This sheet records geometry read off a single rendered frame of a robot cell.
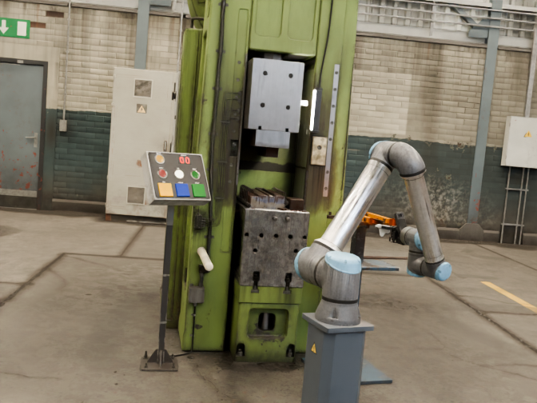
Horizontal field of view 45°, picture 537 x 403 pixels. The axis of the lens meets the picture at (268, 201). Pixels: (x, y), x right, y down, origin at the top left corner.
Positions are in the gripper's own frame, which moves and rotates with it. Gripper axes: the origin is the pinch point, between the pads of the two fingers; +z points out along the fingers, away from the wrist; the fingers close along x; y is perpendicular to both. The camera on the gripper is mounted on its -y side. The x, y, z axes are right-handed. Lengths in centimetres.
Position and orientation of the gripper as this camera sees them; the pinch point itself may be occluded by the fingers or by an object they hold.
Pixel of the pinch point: (387, 225)
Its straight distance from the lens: 345.2
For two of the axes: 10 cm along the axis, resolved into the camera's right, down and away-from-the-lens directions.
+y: -0.8, 9.9, 1.0
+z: -3.1, -1.2, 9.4
